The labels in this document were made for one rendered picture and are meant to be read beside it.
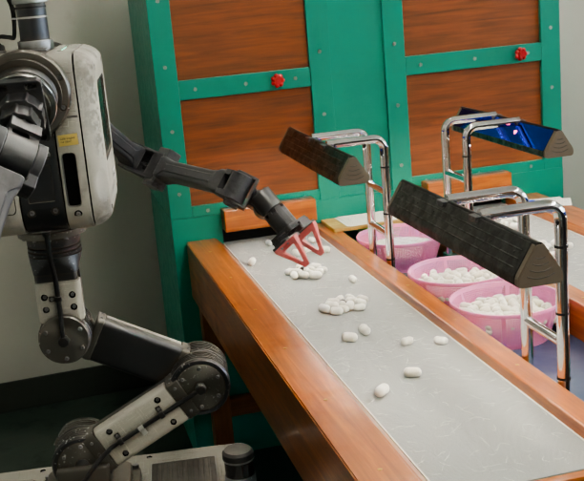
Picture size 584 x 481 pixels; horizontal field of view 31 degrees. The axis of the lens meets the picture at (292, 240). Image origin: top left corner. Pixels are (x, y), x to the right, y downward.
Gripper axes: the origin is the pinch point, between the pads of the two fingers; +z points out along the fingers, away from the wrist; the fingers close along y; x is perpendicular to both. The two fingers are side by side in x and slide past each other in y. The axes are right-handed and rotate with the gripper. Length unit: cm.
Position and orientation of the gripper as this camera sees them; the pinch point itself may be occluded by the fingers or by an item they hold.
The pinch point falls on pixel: (312, 257)
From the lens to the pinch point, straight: 245.7
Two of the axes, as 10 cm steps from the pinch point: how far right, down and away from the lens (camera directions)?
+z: 6.5, 7.6, -0.6
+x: 6.6, -6.0, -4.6
